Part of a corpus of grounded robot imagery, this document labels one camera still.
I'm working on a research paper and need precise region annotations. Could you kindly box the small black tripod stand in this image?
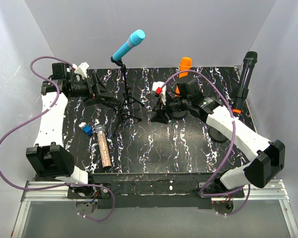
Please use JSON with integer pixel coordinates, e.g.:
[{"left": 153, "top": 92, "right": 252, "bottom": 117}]
[{"left": 88, "top": 97, "right": 143, "bottom": 137}]

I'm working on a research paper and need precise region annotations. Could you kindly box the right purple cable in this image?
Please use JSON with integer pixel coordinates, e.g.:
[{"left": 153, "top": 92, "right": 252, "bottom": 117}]
[{"left": 161, "top": 69, "right": 237, "bottom": 198}]

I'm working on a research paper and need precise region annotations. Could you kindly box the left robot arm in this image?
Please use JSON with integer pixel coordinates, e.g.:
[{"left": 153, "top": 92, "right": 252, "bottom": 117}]
[{"left": 26, "top": 63, "right": 120, "bottom": 198}]

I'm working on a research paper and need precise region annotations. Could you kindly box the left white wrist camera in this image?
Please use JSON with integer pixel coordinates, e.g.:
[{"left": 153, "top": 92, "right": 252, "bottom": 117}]
[{"left": 72, "top": 62, "right": 89, "bottom": 78}]

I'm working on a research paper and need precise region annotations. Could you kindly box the round base stand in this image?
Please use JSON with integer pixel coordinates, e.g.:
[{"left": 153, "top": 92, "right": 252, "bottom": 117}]
[
  {"left": 208, "top": 127, "right": 228, "bottom": 143},
  {"left": 168, "top": 111, "right": 188, "bottom": 119}
]

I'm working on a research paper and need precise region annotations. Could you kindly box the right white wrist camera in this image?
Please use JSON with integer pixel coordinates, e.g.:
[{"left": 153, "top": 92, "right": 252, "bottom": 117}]
[{"left": 151, "top": 81, "right": 166, "bottom": 105}]

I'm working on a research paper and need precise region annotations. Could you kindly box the aluminium rail frame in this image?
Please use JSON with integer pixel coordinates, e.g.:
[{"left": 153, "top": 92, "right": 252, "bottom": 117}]
[{"left": 11, "top": 179, "right": 298, "bottom": 238}]

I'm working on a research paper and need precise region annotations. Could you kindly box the orange microphone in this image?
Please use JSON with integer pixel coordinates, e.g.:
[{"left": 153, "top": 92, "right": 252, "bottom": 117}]
[{"left": 174, "top": 57, "right": 192, "bottom": 97}]

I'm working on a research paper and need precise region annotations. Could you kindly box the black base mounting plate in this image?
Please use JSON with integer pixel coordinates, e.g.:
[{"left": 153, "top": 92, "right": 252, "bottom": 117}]
[{"left": 67, "top": 172, "right": 245, "bottom": 210}]

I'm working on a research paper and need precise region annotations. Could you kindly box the blue white toy block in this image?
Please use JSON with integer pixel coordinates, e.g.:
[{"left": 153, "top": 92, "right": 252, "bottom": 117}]
[{"left": 79, "top": 122, "right": 93, "bottom": 136}]

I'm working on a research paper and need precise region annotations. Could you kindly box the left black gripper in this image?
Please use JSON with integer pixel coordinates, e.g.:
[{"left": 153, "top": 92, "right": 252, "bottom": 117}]
[{"left": 69, "top": 72, "right": 113, "bottom": 106}]

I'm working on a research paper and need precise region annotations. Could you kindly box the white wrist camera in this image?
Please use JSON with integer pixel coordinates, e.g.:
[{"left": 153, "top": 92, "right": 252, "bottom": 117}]
[
  {"left": 151, "top": 81, "right": 166, "bottom": 105},
  {"left": 72, "top": 62, "right": 89, "bottom": 78}
]

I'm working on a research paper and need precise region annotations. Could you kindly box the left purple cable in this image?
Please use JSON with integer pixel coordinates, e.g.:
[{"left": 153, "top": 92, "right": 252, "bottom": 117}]
[{"left": 0, "top": 56, "right": 77, "bottom": 186}]

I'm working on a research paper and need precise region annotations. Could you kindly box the tall black tripod stand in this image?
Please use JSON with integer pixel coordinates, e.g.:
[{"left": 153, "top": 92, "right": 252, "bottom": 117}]
[{"left": 116, "top": 59, "right": 146, "bottom": 110}]

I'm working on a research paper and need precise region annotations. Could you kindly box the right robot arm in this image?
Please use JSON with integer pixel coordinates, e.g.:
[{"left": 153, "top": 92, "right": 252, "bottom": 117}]
[{"left": 151, "top": 77, "right": 285, "bottom": 197}]

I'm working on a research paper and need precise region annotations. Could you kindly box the cyan microphone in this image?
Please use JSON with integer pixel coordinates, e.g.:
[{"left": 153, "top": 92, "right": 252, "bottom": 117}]
[{"left": 111, "top": 29, "right": 146, "bottom": 62}]

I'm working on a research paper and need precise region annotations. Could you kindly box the black microphone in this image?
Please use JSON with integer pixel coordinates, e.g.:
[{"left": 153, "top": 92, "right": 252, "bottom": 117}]
[{"left": 232, "top": 51, "right": 258, "bottom": 114}]

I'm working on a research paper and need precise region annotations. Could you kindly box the purple cable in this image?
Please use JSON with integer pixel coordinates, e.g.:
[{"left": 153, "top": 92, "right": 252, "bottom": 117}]
[
  {"left": 0, "top": 56, "right": 77, "bottom": 186},
  {"left": 161, "top": 69, "right": 237, "bottom": 198}
]

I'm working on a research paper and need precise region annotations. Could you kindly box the glitter silver microphone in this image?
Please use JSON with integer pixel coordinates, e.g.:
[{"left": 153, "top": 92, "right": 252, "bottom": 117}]
[{"left": 95, "top": 125, "right": 112, "bottom": 169}]

